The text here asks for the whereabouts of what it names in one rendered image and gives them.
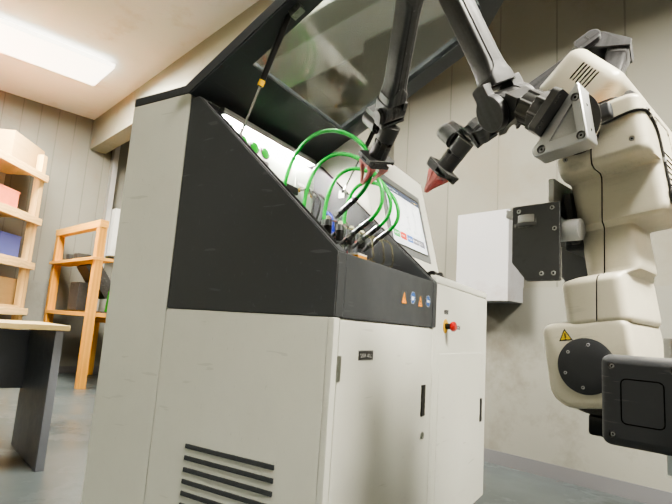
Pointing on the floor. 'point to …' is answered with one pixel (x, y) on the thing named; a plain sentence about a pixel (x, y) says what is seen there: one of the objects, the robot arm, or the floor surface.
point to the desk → (31, 382)
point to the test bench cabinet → (246, 409)
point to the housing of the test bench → (137, 302)
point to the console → (469, 478)
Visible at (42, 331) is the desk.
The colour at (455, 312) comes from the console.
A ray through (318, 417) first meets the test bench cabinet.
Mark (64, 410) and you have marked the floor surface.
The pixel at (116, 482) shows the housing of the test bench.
